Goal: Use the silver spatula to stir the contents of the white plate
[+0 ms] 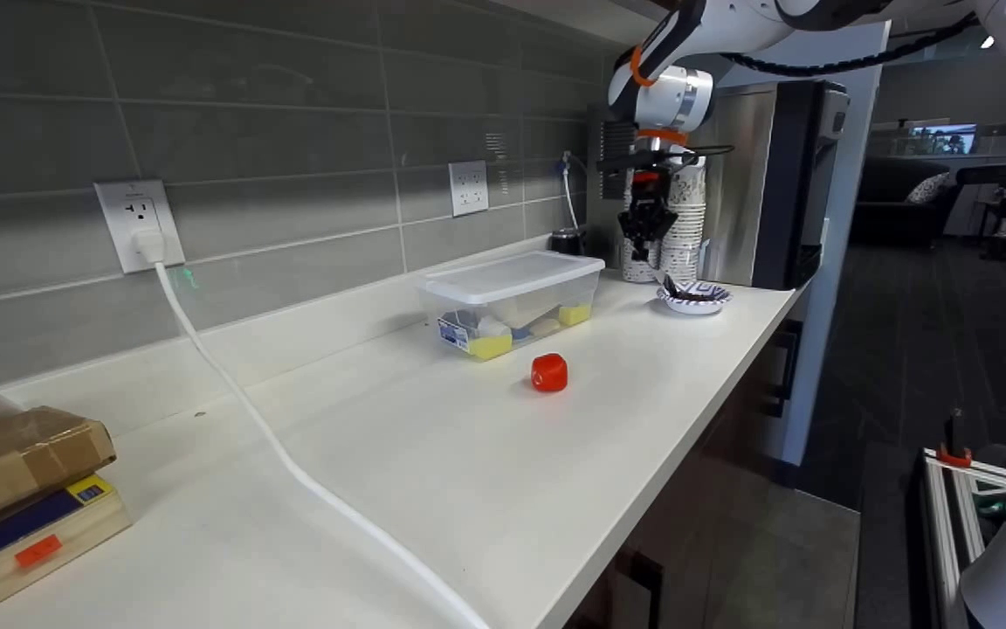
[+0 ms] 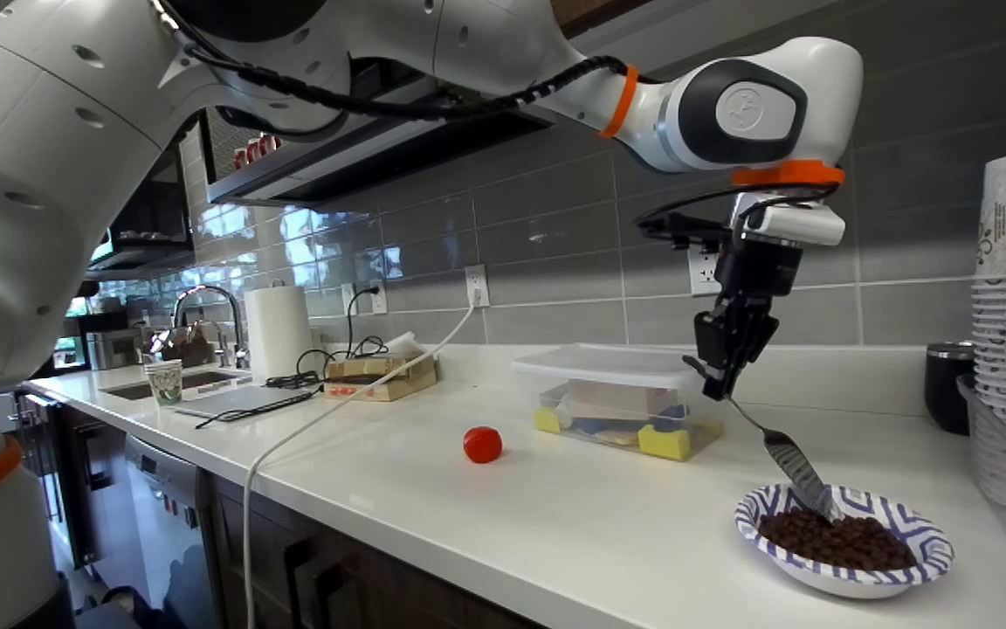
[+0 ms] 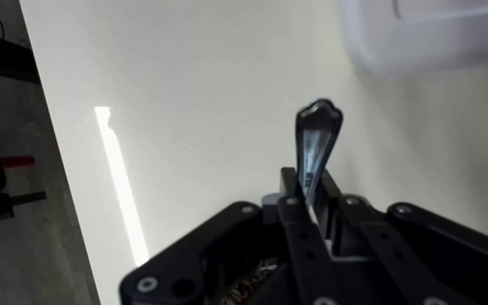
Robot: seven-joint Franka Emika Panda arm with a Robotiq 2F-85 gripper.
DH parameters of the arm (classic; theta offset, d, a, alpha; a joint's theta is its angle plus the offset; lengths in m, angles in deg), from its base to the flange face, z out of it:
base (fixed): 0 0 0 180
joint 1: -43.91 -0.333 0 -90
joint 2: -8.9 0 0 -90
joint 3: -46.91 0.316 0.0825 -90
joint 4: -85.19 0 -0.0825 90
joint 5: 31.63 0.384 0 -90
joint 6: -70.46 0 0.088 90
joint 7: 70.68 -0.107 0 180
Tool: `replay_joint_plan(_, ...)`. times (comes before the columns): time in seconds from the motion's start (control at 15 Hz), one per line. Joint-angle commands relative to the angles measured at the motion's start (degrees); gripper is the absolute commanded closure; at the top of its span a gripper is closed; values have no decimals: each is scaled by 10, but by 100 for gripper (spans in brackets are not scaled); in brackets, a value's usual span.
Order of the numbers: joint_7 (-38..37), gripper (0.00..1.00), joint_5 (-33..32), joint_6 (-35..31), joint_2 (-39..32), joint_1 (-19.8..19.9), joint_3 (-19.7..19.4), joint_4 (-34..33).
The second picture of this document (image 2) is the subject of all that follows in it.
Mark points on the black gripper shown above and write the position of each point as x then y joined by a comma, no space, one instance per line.
760,274

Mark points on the silver metal spatula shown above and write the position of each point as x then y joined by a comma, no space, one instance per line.
800,465

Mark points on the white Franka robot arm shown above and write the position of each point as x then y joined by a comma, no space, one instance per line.
51,153

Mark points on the white blue patterned paper plate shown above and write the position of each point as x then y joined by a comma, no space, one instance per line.
841,585

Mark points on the large yellow sponge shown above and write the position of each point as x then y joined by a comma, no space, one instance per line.
665,441

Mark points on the clear plastic lidded container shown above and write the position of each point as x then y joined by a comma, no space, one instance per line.
595,368

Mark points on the small yellow sponge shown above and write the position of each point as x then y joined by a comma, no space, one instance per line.
547,421

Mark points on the black tumbler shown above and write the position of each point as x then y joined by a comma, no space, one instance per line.
948,388

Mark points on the brown food pieces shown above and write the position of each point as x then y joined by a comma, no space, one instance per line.
854,542

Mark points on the small red object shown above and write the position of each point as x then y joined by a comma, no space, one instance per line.
483,444

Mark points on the crumpled white paper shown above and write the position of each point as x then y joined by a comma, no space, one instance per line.
404,343

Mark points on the flat box with yellow label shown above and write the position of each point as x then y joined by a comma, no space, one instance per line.
401,388

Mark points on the brown cardboard box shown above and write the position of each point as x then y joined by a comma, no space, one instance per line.
369,368

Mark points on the small chrome tap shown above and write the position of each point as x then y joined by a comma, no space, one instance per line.
355,315

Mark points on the white paper towel roll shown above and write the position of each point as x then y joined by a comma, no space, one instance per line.
277,332

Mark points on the dark flat tray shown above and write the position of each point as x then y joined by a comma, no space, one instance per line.
246,403

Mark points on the chrome kitchen faucet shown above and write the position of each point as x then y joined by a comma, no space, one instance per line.
231,310

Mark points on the red and white cups row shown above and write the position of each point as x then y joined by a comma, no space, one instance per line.
260,153

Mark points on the kitchen sink basin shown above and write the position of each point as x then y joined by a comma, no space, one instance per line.
209,378

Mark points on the stainless dishwasher front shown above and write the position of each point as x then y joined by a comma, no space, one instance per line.
167,527

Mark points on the black coffee machine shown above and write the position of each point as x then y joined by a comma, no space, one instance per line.
94,343

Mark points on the white empty wall outlet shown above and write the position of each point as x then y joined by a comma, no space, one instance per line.
702,274

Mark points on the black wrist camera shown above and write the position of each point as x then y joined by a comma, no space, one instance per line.
684,229

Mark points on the white wrist mount box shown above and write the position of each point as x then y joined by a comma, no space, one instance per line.
793,226

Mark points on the black open wall cabinet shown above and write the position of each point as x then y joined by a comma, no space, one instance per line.
147,229

